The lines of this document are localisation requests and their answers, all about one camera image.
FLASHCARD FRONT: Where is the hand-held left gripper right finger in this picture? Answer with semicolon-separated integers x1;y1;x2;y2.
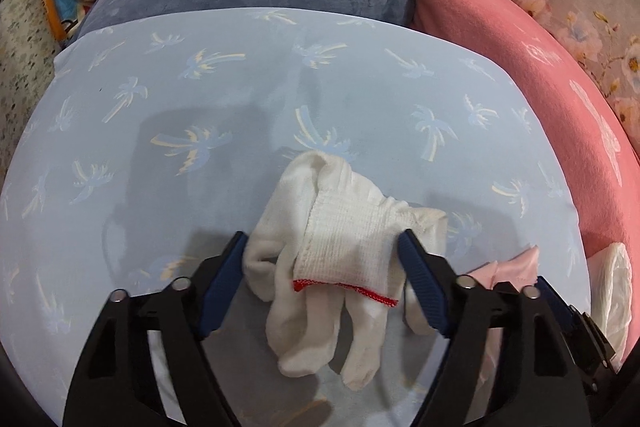
397;229;591;427

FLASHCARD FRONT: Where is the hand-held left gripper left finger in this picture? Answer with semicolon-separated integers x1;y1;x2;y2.
62;231;249;427

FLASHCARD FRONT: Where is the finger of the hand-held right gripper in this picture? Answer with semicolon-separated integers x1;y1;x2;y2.
537;279;617;388

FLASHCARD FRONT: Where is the pink cloth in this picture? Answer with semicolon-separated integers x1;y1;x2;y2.
467;246;542;383

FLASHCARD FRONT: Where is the white plastic bag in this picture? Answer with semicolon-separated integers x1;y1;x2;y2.
586;241;635;360

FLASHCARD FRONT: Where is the white knit glove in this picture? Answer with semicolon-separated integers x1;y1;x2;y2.
243;151;351;305

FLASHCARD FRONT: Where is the white glove with red trim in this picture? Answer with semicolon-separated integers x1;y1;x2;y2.
267;157;448;390

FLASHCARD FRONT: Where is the light blue palm print cloth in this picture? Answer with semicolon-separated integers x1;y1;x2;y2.
0;7;593;427

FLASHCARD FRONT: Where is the pink blanket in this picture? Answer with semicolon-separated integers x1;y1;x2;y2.
320;0;640;258

